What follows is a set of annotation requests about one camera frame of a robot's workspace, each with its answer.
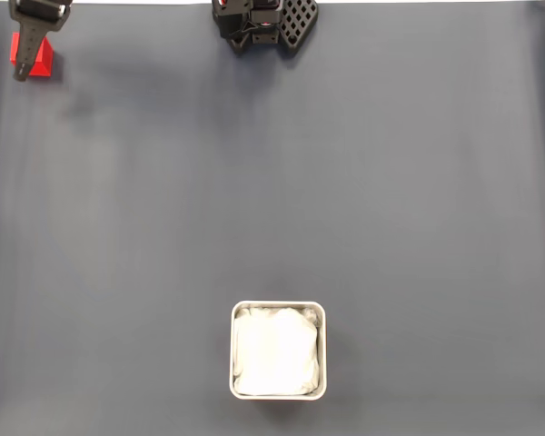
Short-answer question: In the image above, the red cube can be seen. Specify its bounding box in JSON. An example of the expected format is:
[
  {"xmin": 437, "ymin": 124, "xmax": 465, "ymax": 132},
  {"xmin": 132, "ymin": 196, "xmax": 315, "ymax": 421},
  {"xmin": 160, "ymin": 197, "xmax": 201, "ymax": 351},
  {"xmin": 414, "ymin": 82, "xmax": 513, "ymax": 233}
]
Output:
[{"xmin": 9, "ymin": 32, "xmax": 55, "ymax": 77}]

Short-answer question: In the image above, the square white metal box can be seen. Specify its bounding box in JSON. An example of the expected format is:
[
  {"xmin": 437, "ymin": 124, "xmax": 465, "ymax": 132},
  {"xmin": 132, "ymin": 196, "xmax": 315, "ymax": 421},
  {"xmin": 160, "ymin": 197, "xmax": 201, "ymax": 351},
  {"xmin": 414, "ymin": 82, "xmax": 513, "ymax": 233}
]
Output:
[{"xmin": 229, "ymin": 299, "xmax": 327, "ymax": 401}]

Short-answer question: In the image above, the white crumpled cloth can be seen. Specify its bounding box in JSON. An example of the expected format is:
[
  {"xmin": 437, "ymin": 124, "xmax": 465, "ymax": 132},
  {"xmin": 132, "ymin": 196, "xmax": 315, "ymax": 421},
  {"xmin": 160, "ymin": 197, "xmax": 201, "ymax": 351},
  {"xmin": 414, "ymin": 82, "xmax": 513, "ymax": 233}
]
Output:
[{"xmin": 233, "ymin": 306, "xmax": 322, "ymax": 396}]

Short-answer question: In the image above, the dark grey table mat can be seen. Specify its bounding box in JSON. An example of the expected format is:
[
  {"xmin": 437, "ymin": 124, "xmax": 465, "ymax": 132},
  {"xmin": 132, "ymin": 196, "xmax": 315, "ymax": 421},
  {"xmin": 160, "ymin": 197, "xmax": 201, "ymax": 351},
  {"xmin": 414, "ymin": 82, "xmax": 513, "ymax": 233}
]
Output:
[{"xmin": 0, "ymin": 2, "xmax": 545, "ymax": 436}]

